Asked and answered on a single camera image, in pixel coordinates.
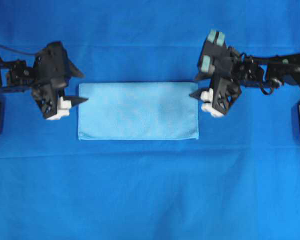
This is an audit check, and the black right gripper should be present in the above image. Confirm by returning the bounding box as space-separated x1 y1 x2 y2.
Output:
189 45 241 118

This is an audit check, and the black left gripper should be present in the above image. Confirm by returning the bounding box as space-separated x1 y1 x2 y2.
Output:
32 41 88 121

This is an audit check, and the light blue towel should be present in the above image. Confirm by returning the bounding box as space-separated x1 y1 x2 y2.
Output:
78 82 199 141

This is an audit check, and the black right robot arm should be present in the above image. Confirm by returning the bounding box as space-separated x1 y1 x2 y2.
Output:
190 40 300 117

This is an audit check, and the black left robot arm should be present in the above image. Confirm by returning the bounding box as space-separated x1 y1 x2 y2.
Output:
0 41 87 121

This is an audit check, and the blue table cloth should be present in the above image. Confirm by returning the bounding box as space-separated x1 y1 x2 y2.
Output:
0 0 300 240

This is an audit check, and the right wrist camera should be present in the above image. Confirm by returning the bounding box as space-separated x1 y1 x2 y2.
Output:
198 29 226 74

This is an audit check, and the black left camera cable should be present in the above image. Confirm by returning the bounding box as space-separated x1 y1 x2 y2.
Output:
0 43 40 56

